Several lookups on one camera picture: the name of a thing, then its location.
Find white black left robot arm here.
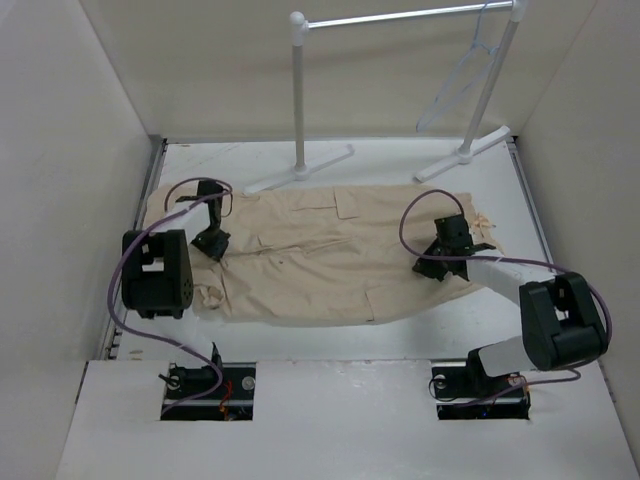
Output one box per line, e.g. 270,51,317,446
109,177,233,399

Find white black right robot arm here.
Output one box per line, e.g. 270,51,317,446
413,214,610,398

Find light blue wire hanger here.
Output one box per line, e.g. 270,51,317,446
416,1,500,133

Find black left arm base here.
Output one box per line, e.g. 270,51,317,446
159,363,257,422

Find beige trousers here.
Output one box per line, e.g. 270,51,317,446
142,183,507,329

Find white clothes rack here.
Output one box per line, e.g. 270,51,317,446
245,1,527,194

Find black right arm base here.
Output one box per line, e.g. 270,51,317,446
428,361,531,421

